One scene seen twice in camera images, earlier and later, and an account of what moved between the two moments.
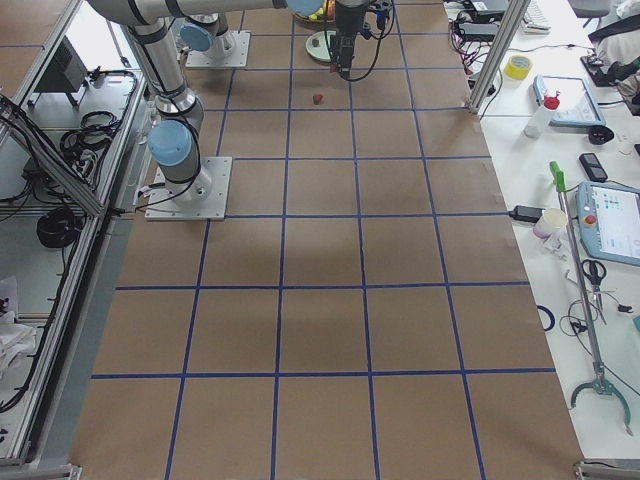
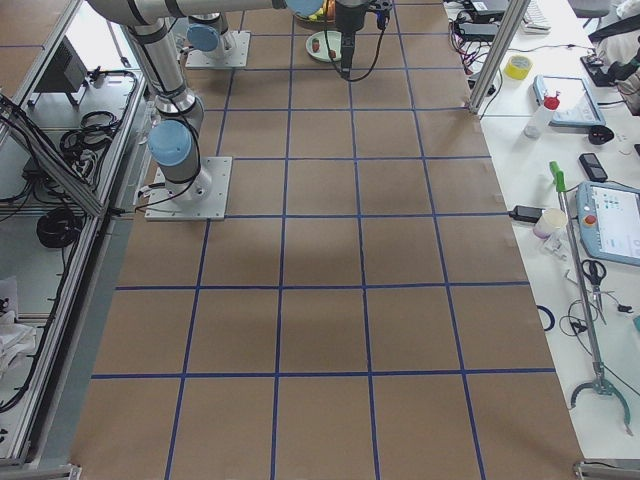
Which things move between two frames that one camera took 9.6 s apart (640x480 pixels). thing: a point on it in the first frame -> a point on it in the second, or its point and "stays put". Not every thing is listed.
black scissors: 595,270 stays put
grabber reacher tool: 599,383 stays put
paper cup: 550,221 stays put
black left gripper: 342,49 -> 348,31
